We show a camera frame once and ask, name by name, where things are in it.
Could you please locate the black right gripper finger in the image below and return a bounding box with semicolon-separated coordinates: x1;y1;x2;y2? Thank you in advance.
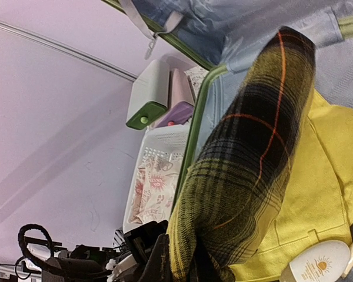
139;234;172;282

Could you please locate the pink printed white garment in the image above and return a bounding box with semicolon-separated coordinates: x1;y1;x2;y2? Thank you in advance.
128;156;181;224

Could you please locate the yellow black plaid cloth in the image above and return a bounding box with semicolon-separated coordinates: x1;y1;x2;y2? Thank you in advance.
167;26;315;281

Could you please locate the white perforated plastic basket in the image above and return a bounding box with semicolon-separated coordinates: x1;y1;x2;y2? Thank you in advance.
122;125;189;233

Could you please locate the green hard-shell suitcase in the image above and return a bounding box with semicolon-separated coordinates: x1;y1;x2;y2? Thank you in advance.
111;1;353;215

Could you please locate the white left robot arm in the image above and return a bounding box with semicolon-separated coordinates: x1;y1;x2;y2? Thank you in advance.
18;220;168;281

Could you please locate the purple drawer box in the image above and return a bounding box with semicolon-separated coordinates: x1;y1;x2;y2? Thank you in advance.
155;69;195;128

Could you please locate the cream round bottle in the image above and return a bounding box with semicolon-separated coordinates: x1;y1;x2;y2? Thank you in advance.
279;240;351;282

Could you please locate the white green drawer box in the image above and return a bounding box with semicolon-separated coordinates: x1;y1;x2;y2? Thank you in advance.
126;60;171;130

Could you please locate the yellow garment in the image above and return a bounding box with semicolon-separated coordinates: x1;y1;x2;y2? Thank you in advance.
231;93;353;281

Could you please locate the floral white table mat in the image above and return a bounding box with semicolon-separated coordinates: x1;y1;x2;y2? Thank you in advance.
184;66;208;87

